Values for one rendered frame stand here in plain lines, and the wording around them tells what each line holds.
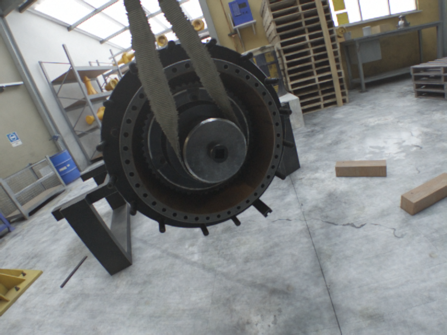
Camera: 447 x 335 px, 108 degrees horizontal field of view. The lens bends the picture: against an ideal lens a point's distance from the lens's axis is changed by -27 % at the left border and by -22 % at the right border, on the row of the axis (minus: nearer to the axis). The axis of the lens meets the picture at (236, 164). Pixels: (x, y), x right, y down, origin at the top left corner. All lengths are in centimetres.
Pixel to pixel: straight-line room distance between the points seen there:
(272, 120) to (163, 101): 28
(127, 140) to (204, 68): 22
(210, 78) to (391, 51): 584
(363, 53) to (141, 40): 480
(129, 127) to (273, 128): 35
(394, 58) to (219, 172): 594
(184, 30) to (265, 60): 323
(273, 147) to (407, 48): 600
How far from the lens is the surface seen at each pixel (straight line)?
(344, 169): 182
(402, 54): 634
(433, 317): 114
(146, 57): 45
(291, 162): 200
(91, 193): 163
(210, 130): 44
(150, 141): 57
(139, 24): 46
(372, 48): 516
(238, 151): 46
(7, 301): 272
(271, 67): 368
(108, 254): 176
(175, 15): 47
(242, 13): 497
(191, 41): 46
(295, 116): 324
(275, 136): 57
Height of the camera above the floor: 98
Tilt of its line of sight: 22 degrees down
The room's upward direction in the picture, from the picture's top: 19 degrees counter-clockwise
